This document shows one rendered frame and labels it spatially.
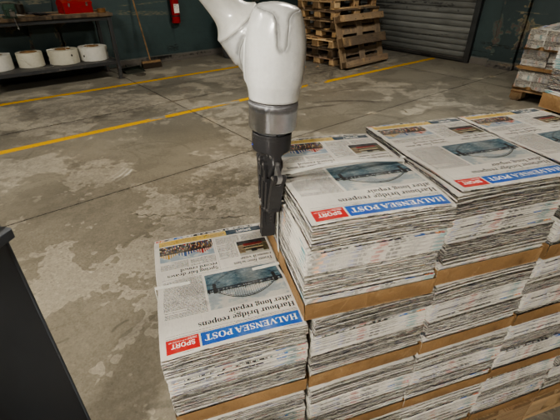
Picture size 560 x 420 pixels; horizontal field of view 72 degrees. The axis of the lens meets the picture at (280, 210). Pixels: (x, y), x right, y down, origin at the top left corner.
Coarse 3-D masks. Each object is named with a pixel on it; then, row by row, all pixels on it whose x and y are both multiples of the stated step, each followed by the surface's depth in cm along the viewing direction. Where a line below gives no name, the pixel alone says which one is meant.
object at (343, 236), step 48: (288, 192) 74; (336, 192) 72; (384, 192) 72; (432, 192) 73; (288, 240) 78; (336, 240) 66; (384, 240) 70; (432, 240) 74; (336, 288) 74; (384, 288) 77
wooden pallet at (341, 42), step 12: (372, 12) 657; (336, 24) 617; (348, 24) 639; (360, 24) 654; (372, 24) 679; (336, 36) 625; (360, 36) 643; (372, 36) 664; (384, 36) 686; (360, 48) 662; (372, 48) 687; (348, 60) 650; (360, 60) 651; (372, 60) 672
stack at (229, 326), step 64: (192, 256) 93; (256, 256) 93; (192, 320) 76; (256, 320) 76; (320, 320) 77; (384, 320) 85; (448, 320) 92; (192, 384) 74; (256, 384) 81; (320, 384) 90; (384, 384) 97; (448, 384) 109; (512, 384) 123
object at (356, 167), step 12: (396, 156) 87; (288, 168) 81; (324, 168) 82; (336, 168) 82; (348, 168) 82; (360, 168) 81; (372, 168) 81; (384, 168) 81; (288, 180) 77; (300, 180) 77; (276, 216) 86; (276, 228) 88; (276, 240) 90
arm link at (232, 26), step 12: (204, 0) 70; (216, 0) 70; (228, 0) 71; (240, 0) 72; (216, 12) 72; (228, 12) 71; (240, 12) 71; (216, 24) 74; (228, 24) 72; (240, 24) 71; (228, 36) 72; (240, 36) 72; (228, 48) 74
